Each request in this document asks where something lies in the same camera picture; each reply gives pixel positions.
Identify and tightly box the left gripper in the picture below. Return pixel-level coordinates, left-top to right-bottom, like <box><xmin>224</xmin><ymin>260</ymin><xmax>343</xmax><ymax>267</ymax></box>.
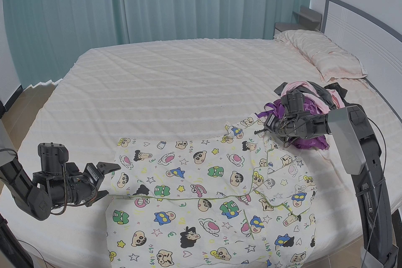
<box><xmin>52</xmin><ymin>161</ymin><xmax>122</xmax><ymax>208</ymax></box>

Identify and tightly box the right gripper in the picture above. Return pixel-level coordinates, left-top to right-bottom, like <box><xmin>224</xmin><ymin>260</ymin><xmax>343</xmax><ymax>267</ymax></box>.
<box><xmin>264</xmin><ymin>114</ymin><xmax>285</xmax><ymax>137</ymax></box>

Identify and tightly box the white printed pyjama top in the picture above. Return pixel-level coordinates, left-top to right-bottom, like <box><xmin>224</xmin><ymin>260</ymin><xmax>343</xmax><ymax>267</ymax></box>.
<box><xmin>105</xmin><ymin>116</ymin><xmax>318</xmax><ymax>268</ymax></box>

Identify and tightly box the pile of clothes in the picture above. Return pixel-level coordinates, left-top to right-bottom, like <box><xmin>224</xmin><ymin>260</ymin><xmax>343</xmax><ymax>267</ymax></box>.
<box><xmin>274</xmin><ymin>81</ymin><xmax>348</xmax><ymax>113</ymax></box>

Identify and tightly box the bed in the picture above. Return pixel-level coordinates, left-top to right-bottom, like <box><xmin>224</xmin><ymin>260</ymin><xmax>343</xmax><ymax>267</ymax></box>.
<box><xmin>0</xmin><ymin>0</ymin><xmax>402</xmax><ymax>268</ymax></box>

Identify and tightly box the purple satin garment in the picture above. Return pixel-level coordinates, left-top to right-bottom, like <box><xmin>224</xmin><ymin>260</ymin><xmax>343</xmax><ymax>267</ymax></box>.
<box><xmin>258</xmin><ymin>99</ymin><xmax>330</xmax><ymax>151</ymax></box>

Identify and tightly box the pale pink pillow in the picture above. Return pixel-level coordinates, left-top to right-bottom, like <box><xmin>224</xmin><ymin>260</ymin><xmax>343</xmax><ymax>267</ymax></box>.
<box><xmin>273</xmin><ymin>30</ymin><xmax>368</xmax><ymax>82</ymax></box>

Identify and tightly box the grey bedside table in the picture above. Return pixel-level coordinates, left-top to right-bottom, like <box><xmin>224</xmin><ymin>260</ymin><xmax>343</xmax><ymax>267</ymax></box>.
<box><xmin>274</xmin><ymin>5</ymin><xmax>323</xmax><ymax>39</ymax></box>

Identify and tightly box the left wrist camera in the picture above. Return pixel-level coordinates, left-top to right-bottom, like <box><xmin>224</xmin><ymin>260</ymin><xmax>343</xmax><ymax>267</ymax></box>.
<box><xmin>64</xmin><ymin>162</ymin><xmax>83</xmax><ymax>181</ymax></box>

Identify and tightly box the black cable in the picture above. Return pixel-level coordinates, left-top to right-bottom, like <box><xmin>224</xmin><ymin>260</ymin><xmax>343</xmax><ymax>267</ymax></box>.
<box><xmin>16</xmin><ymin>239</ymin><xmax>48</xmax><ymax>262</ymax></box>
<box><xmin>355</xmin><ymin>116</ymin><xmax>387</xmax><ymax>198</ymax></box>

